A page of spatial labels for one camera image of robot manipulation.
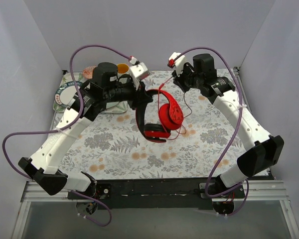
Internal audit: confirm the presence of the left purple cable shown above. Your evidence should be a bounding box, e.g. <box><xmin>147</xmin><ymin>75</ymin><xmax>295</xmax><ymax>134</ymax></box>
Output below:
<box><xmin>2</xmin><ymin>44</ymin><xmax>135</xmax><ymax>227</ymax></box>

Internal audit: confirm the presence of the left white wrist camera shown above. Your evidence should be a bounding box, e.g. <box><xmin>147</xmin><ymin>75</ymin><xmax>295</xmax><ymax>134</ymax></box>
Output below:
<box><xmin>130</xmin><ymin>62</ymin><xmax>150</xmax><ymax>90</ymax></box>

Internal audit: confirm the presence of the red headphone cable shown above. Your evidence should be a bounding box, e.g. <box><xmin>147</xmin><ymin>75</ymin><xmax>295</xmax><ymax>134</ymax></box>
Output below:
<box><xmin>157</xmin><ymin>76</ymin><xmax>193</xmax><ymax>141</ymax></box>

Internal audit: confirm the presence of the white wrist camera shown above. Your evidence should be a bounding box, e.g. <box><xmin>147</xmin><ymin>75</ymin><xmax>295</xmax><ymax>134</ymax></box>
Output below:
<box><xmin>167</xmin><ymin>52</ymin><xmax>187</xmax><ymax>77</ymax></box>
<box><xmin>130</xmin><ymin>62</ymin><xmax>150</xmax><ymax>90</ymax></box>

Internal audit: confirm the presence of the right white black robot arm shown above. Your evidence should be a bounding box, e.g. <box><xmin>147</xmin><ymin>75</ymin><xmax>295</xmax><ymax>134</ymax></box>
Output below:
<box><xmin>168</xmin><ymin>52</ymin><xmax>284</xmax><ymax>198</ymax></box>

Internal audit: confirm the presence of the purple cable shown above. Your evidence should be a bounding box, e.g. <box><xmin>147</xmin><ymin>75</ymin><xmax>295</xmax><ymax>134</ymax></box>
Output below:
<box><xmin>2</xmin><ymin>44</ymin><xmax>135</xmax><ymax>227</ymax></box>
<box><xmin>181</xmin><ymin>46</ymin><xmax>250</xmax><ymax>217</ymax></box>

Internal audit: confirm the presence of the small red patterned bowl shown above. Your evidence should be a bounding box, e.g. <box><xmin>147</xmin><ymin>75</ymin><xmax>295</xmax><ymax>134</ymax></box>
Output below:
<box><xmin>82</xmin><ymin>66</ymin><xmax>96</xmax><ymax>79</ymax></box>

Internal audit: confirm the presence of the white plate green rim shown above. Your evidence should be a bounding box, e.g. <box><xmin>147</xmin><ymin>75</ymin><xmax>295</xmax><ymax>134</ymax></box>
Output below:
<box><xmin>54</xmin><ymin>81</ymin><xmax>77</xmax><ymax>107</ymax></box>

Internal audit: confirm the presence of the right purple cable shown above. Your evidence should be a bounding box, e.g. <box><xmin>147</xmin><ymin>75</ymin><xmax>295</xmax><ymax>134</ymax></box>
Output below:
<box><xmin>181</xmin><ymin>46</ymin><xmax>250</xmax><ymax>217</ymax></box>

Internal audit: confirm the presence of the black metal base rail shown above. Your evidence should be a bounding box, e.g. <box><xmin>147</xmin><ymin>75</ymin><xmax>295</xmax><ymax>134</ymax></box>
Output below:
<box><xmin>22</xmin><ymin>174</ymin><xmax>290</xmax><ymax>217</ymax></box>

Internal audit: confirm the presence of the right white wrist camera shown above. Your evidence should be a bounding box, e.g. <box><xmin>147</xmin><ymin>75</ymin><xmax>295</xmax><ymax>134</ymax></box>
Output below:
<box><xmin>167</xmin><ymin>52</ymin><xmax>187</xmax><ymax>77</ymax></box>

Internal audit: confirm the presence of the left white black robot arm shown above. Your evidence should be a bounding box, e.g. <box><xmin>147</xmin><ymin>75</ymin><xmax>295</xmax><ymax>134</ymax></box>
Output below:
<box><xmin>18</xmin><ymin>62</ymin><xmax>152</xmax><ymax>199</ymax></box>

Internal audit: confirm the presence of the floral mug yellow inside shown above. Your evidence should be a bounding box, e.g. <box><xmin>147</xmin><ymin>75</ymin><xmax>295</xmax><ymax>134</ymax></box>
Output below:
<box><xmin>117</xmin><ymin>63</ymin><xmax>130</xmax><ymax>77</ymax></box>

